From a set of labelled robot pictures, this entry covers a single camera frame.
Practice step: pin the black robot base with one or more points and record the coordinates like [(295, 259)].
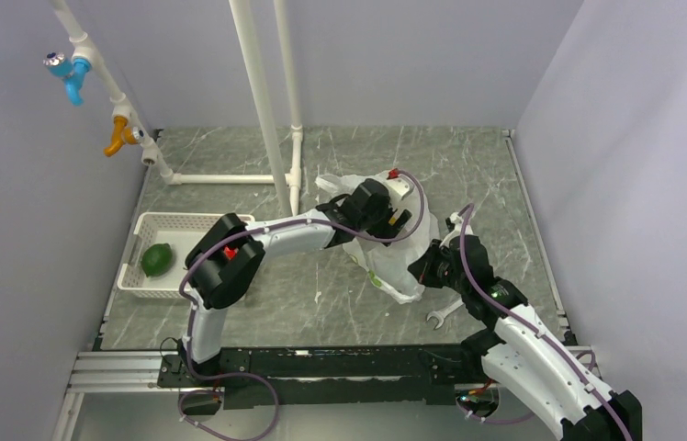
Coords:
[(429, 374)]

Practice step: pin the white PVC pipe frame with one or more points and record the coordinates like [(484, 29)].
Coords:
[(287, 182)]

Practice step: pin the green fake fruit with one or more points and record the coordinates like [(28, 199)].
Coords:
[(157, 260)]

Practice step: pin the white plastic basket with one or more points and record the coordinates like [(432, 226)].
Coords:
[(182, 231)]

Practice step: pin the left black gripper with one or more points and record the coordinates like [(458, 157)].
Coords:
[(385, 230)]

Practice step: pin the orange valve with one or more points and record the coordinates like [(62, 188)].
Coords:
[(123, 134)]

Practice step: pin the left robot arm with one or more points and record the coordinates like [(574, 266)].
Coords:
[(222, 266)]

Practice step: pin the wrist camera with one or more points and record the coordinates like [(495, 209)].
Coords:
[(399, 186), (454, 224)]

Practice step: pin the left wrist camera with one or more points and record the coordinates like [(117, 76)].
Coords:
[(399, 186)]

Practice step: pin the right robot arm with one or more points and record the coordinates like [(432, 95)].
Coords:
[(516, 349)]

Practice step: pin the silver wrench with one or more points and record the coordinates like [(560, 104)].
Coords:
[(439, 316)]

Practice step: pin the white plastic bag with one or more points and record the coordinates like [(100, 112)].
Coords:
[(392, 255)]

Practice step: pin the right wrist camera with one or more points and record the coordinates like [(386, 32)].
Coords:
[(454, 224)]

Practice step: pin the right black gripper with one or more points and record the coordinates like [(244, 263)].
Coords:
[(422, 268)]

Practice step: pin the blue valve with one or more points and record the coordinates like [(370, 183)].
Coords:
[(71, 72)]

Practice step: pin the red fake fruit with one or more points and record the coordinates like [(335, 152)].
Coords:
[(229, 252)]

